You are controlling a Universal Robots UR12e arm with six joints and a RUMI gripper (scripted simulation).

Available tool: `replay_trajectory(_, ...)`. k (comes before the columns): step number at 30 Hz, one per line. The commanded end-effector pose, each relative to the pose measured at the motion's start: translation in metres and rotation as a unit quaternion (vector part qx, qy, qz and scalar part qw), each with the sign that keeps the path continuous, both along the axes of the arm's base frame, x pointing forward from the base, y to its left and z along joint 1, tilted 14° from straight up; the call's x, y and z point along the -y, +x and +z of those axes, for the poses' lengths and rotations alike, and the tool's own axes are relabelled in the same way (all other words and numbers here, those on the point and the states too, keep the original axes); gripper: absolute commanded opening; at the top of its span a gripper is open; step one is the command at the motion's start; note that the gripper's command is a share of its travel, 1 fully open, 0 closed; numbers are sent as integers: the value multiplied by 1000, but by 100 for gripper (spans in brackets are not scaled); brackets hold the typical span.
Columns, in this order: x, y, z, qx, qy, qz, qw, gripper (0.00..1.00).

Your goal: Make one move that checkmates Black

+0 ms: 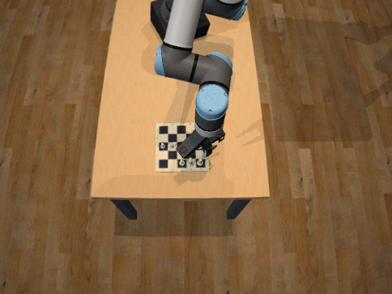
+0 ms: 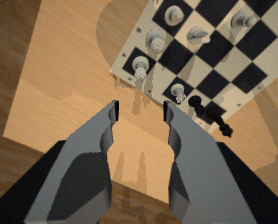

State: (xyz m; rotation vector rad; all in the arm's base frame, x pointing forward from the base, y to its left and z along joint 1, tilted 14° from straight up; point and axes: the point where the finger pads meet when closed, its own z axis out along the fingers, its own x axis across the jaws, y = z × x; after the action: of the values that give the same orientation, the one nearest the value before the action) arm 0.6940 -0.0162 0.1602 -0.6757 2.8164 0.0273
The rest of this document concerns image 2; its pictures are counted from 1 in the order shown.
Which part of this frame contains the black and beige chessboard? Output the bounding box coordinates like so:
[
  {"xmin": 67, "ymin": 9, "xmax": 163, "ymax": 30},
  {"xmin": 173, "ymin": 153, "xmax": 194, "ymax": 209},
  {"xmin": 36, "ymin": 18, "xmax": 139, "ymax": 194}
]
[{"xmin": 110, "ymin": 0, "xmax": 278, "ymax": 133}]

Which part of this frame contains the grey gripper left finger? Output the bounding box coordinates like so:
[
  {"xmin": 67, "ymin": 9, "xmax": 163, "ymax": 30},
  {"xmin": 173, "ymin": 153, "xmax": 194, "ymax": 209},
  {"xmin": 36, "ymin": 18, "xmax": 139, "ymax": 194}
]
[{"xmin": 0, "ymin": 100, "xmax": 119, "ymax": 224}]

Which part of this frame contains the white pawn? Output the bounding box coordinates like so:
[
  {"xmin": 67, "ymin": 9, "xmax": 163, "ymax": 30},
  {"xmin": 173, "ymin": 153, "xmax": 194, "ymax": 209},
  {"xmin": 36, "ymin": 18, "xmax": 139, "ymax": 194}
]
[{"xmin": 231, "ymin": 12, "xmax": 257, "ymax": 29}]

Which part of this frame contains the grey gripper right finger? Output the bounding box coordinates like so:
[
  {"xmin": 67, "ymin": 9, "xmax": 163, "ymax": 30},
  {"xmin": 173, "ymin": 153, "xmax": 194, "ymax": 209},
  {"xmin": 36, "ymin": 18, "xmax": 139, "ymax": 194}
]
[{"xmin": 163, "ymin": 100, "xmax": 278, "ymax": 224}]

